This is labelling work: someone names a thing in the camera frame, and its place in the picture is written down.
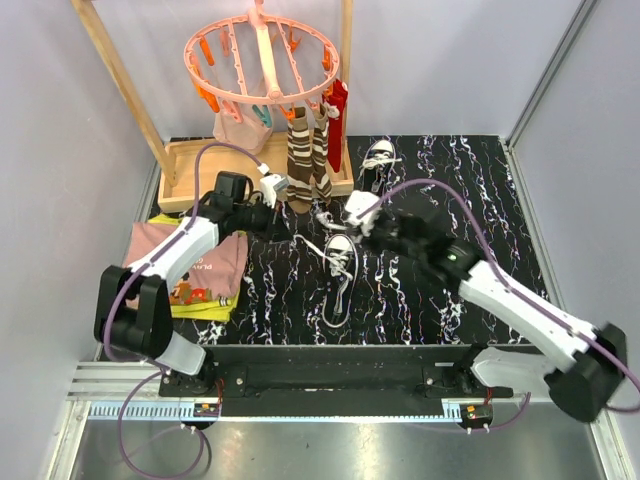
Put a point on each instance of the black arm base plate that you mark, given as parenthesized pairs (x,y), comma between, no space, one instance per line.
(394,384)

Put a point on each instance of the red hanging cloth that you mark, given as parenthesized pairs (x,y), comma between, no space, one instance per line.
(336,103)

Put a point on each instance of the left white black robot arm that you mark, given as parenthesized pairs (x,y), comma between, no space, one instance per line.
(133,311)

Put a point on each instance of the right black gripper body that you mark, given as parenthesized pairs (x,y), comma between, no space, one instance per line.
(387,236)

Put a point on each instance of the brown striped sock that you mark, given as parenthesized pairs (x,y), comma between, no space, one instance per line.
(299,162)
(319,154)

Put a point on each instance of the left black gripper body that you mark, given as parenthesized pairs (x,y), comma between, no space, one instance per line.
(258,218)

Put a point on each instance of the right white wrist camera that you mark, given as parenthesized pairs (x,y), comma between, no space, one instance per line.
(362,209)

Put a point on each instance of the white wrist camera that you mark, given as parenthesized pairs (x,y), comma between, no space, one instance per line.
(362,209)
(271,184)

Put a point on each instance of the pink hanging garment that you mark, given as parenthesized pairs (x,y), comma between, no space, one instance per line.
(251,134)

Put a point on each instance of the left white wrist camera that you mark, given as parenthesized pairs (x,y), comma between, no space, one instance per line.
(271,184)

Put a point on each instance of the grey slotted cable duct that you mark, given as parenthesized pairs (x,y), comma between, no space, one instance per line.
(155,411)

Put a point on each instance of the yellow-green folded garment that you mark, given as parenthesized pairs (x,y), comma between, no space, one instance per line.
(213,311)

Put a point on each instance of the black marble pattern mat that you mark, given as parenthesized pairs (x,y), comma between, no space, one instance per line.
(467,179)

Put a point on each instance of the left brown striped sock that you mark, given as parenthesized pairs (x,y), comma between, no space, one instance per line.
(299,162)

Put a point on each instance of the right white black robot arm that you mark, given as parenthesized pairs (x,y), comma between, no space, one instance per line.
(577,365)

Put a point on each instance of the right brown striped sock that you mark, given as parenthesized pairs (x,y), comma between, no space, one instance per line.
(319,154)

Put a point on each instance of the white shoelace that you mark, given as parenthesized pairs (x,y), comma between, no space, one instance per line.
(320,250)

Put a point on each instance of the pink round clip hanger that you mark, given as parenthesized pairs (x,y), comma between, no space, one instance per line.
(198,55)

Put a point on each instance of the wooden drying rack stand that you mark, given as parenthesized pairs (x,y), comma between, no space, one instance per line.
(191,167)

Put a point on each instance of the black white sneaker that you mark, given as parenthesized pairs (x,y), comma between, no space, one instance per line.
(379,160)
(337,299)

